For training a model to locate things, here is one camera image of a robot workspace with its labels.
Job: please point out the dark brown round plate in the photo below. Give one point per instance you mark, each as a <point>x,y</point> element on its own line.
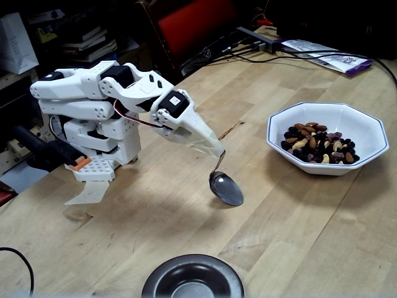
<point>192,279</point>

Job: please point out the mixed nuts and raisins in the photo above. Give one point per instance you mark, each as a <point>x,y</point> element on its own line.
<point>313,146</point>

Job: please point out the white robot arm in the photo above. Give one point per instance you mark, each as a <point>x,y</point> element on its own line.
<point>77,83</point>

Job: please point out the dark printed box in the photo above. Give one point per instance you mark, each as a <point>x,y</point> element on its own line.
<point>62,15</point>

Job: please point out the grey usb hub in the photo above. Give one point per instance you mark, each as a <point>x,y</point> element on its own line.
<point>266,43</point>

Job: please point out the beige masking tape piece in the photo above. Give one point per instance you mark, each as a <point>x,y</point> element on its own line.
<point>90,194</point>

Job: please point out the purple white paper packet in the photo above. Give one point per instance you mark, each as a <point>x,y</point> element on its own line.
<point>341,60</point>

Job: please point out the bent metal spoon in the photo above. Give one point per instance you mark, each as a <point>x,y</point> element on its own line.
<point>226,191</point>

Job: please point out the white paper bag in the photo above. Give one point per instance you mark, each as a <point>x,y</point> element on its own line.
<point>15,46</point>

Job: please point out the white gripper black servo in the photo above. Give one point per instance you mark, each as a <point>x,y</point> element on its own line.
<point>193,124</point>

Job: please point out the pale paperback book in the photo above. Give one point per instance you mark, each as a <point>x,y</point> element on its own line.
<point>99,49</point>

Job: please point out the dark hardcover book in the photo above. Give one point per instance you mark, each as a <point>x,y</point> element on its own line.
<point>90,34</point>

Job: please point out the white octagonal bowl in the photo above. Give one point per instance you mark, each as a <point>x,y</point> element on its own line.
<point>341,115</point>

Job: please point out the black clamp orange pad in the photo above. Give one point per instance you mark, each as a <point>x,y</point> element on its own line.
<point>56,152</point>

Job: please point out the yellow black small box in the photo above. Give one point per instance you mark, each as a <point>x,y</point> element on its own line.
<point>46,34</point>

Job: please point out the red padded seat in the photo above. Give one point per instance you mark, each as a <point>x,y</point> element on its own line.
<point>4,198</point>

